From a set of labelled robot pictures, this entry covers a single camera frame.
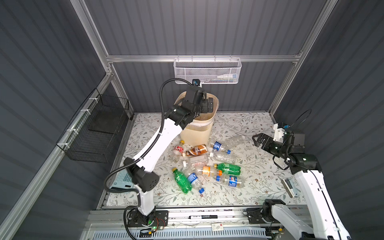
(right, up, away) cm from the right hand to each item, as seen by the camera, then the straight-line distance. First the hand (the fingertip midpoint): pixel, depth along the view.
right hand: (262, 141), depth 73 cm
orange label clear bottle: (-27, -18, +11) cm, 34 cm away
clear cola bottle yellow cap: (-46, -11, +22) cm, 52 cm away
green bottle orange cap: (-13, -18, +14) cm, 26 cm away
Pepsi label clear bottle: (-12, -22, +7) cm, 27 cm away
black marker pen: (-29, -38, +1) cm, 48 cm away
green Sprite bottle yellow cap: (-40, -23, +8) cm, 47 cm away
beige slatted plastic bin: (-31, +5, +11) cm, 34 cm away
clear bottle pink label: (-33, -15, +18) cm, 40 cm away
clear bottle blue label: (-12, -4, +29) cm, 31 cm away
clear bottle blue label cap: (-33, -24, +7) cm, 41 cm away
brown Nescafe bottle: (-32, -8, +20) cm, 39 cm away
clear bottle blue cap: (-13, -13, +26) cm, 32 cm away
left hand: (-30, +20, 0) cm, 36 cm away
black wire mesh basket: (-85, +4, +1) cm, 85 cm away
